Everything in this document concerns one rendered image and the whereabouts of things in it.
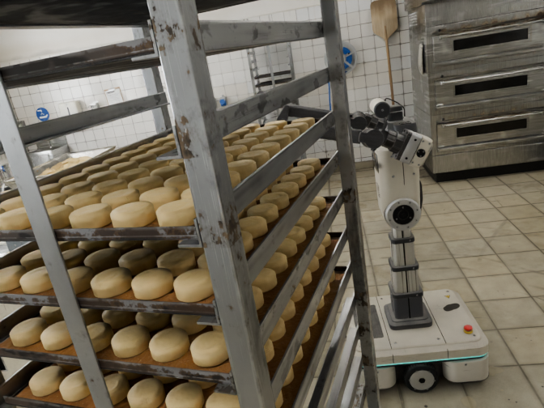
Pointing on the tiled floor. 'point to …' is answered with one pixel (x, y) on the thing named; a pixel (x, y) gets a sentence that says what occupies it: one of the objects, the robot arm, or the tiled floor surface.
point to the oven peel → (384, 26)
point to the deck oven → (478, 85)
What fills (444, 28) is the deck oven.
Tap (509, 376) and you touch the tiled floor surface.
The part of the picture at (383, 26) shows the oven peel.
